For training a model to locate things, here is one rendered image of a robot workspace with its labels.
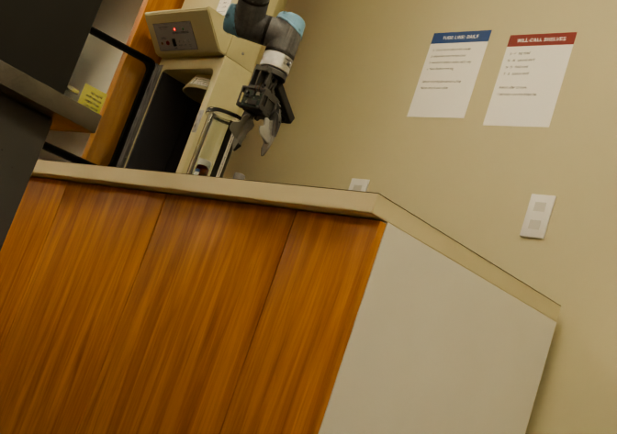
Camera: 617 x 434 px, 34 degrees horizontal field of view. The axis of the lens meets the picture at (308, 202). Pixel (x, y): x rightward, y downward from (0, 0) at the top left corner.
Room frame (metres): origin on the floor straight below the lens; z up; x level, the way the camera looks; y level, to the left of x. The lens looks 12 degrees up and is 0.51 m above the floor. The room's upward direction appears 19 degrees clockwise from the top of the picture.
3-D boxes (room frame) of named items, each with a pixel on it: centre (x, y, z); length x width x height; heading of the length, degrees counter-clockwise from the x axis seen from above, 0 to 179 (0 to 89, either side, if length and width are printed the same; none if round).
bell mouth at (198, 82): (2.93, 0.39, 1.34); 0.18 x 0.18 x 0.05
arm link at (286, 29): (2.34, 0.19, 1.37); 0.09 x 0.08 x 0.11; 91
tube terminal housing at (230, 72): (2.96, 0.38, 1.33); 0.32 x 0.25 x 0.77; 43
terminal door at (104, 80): (2.90, 0.72, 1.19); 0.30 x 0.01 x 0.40; 123
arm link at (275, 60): (2.34, 0.18, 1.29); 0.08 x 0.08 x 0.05
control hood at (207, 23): (2.84, 0.52, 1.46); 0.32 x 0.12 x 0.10; 43
